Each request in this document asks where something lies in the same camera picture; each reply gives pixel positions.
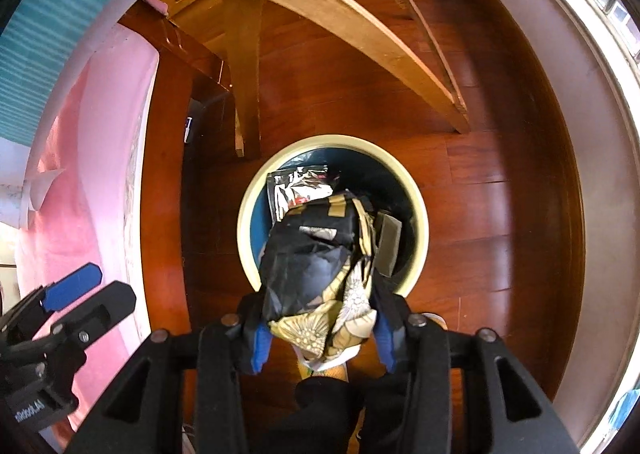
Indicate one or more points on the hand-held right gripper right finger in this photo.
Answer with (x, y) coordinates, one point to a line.
(384, 344)

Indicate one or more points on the grey small box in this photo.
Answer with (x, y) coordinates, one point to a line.
(389, 244)

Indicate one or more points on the black and gold wrapper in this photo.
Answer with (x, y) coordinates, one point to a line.
(310, 264)

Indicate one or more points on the pink cloth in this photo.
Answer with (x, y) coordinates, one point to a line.
(90, 214)

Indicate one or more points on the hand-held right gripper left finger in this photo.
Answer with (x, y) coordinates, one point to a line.
(260, 349)

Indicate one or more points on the wooden table frame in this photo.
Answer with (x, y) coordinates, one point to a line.
(340, 19)

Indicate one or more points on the cream round trash bin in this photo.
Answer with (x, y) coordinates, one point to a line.
(419, 234)

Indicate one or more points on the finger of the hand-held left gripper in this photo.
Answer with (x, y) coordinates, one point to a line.
(75, 281)
(100, 314)

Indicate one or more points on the silver and black packet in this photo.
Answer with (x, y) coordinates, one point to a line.
(295, 189)

